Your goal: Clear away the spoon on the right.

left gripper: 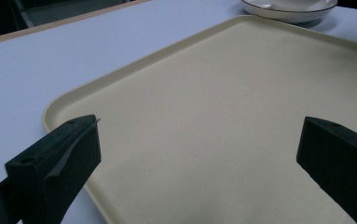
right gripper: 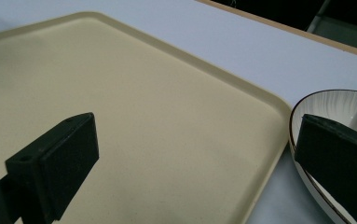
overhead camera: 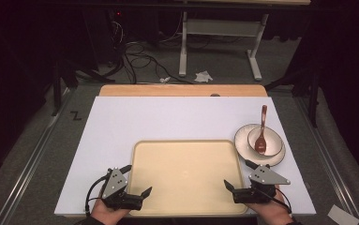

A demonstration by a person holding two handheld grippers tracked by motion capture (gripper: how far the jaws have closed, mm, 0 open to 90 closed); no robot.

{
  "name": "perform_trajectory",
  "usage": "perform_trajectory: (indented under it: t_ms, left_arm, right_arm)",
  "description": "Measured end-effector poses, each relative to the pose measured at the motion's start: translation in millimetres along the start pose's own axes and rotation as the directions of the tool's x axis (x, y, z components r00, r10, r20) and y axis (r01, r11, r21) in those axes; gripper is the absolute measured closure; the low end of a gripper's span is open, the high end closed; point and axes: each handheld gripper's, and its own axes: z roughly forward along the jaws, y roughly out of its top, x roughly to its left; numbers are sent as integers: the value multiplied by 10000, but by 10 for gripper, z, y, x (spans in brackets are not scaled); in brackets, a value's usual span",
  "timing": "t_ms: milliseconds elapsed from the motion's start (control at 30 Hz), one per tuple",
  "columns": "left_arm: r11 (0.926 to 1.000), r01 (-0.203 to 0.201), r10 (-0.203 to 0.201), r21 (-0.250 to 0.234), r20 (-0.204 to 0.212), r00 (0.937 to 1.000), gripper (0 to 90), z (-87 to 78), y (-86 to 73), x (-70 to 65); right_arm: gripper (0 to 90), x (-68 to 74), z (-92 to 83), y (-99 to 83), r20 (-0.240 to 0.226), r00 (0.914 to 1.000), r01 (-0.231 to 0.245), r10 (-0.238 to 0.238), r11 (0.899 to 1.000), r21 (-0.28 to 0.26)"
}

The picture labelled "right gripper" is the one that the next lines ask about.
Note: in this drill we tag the beige plastic tray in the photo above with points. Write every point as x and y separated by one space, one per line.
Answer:
167 124

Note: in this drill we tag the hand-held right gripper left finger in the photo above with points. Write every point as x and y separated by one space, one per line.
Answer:
58 161

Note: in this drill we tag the grey metal stand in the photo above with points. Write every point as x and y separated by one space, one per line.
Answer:
340 29

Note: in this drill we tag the white ribbed bowl brown rim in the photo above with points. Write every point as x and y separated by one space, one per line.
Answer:
328 104

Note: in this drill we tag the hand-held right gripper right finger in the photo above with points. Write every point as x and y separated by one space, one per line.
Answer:
337 155

